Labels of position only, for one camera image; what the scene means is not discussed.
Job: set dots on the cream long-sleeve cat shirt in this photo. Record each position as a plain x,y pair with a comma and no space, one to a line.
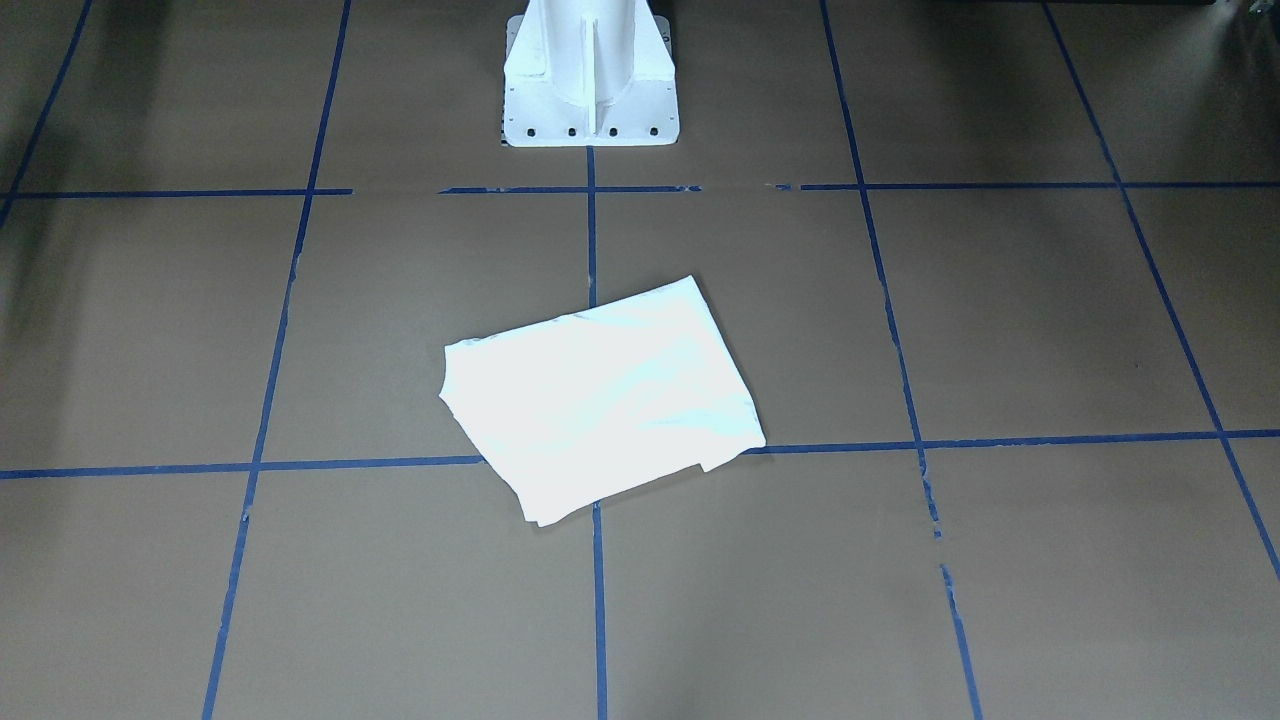
589,405

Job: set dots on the white camera mast with base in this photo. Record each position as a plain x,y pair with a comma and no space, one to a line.
589,73

